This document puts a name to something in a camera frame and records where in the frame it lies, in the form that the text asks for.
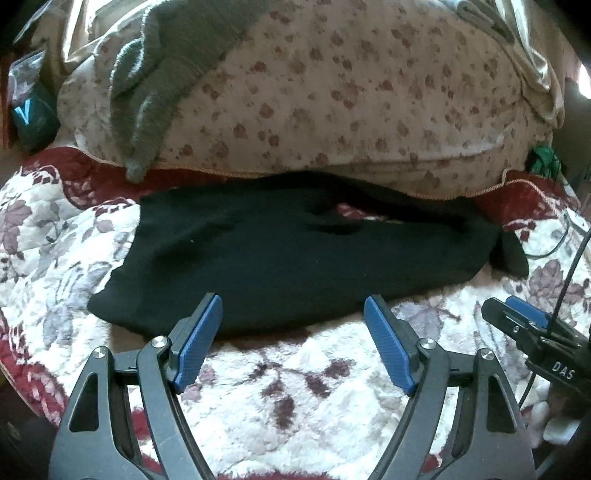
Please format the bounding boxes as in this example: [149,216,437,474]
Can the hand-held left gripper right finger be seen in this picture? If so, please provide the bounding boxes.
[364,294,539,480]

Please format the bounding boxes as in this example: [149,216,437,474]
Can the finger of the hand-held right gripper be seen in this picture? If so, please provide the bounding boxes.
[505,296,563,332]
[481,298,551,348]

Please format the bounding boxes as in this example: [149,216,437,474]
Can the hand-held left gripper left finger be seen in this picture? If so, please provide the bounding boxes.
[48,292,225,480]

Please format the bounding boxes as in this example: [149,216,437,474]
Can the black pants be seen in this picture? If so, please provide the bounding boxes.
[88,171,530,343]

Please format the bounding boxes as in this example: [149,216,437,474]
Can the person's right hand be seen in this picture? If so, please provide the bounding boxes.
[530,385,583,445]

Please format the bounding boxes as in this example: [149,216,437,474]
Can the white and red floral blanket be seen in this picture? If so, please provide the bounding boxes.
[0,147,591,480]

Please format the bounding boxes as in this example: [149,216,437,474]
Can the green object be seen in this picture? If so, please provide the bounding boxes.
[528,145,560,179]

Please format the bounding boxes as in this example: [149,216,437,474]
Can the beige satin cloth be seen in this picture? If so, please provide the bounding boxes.
[480,0,567,126]

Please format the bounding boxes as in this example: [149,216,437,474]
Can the floral beige pillow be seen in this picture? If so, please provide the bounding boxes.
[58,0,563,200]

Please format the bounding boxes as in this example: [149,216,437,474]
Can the teal object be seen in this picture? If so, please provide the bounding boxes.
[11,87,62,154]

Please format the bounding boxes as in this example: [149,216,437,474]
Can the grey knitted cloth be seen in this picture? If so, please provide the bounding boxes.
[108,0,279,182]

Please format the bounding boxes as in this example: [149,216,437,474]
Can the grey ribbed cloth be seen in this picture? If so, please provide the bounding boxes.
[457,0,516,43]

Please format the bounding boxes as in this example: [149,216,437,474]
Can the clear plastic bag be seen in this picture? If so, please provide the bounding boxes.
[8,48,48,108]

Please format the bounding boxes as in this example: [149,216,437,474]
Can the thin black cable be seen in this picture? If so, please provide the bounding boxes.
[521,207,583,260]

